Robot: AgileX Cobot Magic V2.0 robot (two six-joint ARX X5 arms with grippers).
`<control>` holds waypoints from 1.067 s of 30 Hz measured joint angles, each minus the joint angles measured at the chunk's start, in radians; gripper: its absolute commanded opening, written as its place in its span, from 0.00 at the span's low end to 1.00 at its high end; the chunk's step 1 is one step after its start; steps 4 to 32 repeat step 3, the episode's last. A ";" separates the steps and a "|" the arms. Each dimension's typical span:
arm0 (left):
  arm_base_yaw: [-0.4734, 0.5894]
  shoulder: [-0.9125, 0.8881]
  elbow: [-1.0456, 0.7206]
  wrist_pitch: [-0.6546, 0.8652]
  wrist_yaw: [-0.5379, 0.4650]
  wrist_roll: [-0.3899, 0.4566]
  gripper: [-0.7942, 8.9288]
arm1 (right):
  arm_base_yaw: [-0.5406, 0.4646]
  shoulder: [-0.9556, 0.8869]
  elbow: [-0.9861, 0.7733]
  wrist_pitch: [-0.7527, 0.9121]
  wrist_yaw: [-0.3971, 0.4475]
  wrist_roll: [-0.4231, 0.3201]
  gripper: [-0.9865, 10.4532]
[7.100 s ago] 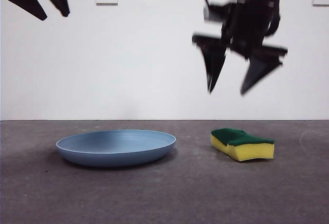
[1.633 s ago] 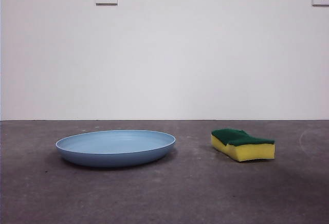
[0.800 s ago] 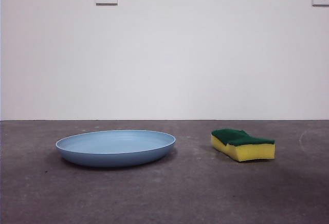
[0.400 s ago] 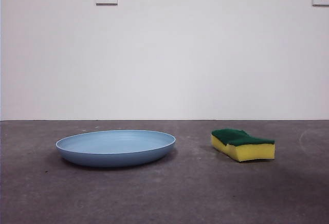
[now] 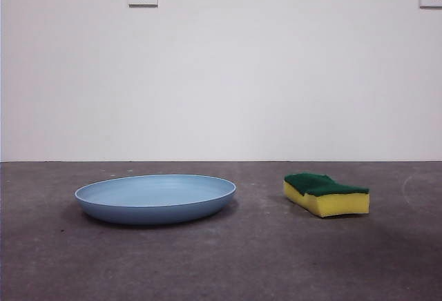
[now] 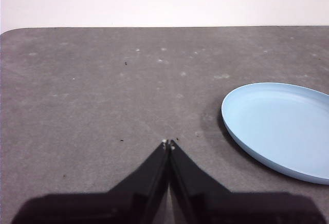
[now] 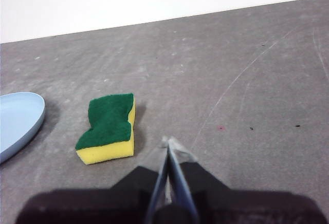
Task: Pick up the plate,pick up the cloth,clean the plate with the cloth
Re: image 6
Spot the blue round plate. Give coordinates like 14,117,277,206
221,82,329,185

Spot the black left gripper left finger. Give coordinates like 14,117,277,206
11,139,170,224

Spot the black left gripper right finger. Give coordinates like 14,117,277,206
169,139,322,224

